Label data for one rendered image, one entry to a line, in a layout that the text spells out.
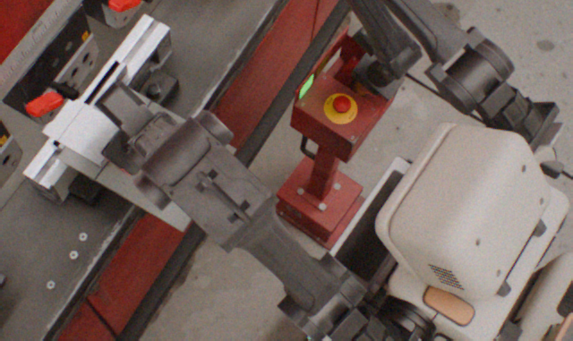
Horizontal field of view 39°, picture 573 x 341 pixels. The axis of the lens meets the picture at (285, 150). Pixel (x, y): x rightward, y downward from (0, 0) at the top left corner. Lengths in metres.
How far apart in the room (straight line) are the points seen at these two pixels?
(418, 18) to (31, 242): 0.81
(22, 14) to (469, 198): 0.62
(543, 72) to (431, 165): 1.74
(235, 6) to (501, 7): 1.38
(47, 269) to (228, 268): 0.96
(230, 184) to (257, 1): 0.98
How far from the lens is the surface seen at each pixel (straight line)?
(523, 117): 1.33
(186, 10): 1.75
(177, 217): 1.44
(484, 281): 1.12
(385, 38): 1.54
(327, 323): 1.14
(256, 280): 2.43
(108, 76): 1.56
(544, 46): 2.91
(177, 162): 0.83
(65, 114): 1.53
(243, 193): 0.82
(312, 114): 1.75
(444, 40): 1.29
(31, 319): 1.56
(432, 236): 1.07
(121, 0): 1.26
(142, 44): 1.61
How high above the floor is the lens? 2.37
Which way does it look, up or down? 68 degrees down
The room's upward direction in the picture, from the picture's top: 9 degrees clockwise
